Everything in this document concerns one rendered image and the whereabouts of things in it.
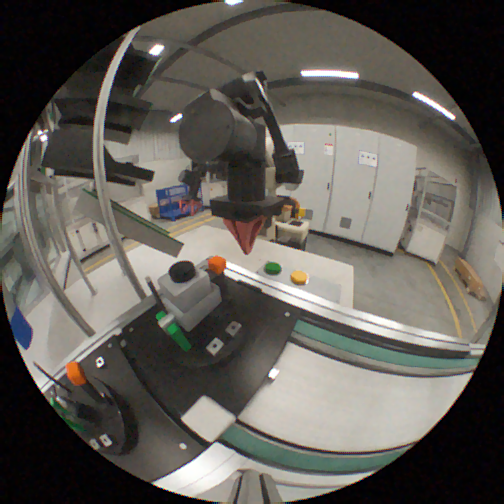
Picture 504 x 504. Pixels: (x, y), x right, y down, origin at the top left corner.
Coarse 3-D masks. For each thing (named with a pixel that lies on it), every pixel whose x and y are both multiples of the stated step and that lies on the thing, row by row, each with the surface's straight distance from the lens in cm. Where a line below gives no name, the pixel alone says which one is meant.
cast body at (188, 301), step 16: (176, 272) 16; (192, 272) 16; (176, 288) 16; (192, 288) 16; (208, 288) 18; (176, 304) 16; (192, 304) 17; (208, 304) 19; (160, 320) 19; (176, 320) 19; (192, 320) 18
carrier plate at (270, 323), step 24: (240, 288) 30; (144, 312) 33; (264, 312) 26; (288, 312) 27; (144, 336) 29; (264, 336) 24; (288, 336) 25; (144, 360) 27; (168, 360) 25; (240, 360) 22; (264, 360) 22; (168, 384) 24; (192, 384) 23; (216, 384) 22; (240, 384) 22; (240, 408) 21
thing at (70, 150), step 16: (48, 144) 42; (64, 144) 39; (80, 144) 38; (48, 160) 40; (64, 160) 38; (80, 160) 37; (112, 160) 35; (112, 176) 43; (128, 176) 35; (144, 176) 35
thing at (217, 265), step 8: (216, 256) 21; (208, 264) 20; (216, 264) 19; (224, 264) 20; (208, 272) 20; (216, 272) 20; (216, 280) 22; (224, 280) 22; (224, 288) 23; (224, 296) 24
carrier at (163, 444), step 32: (96, 352) 35; (96, 384) 29; (128, 384) 27; (96, 416) 29; (128, 416) 27; (160, 416) 24; (96, 448) 29; (128, 448) 28; (160, 448) 25; (192, 448) 23
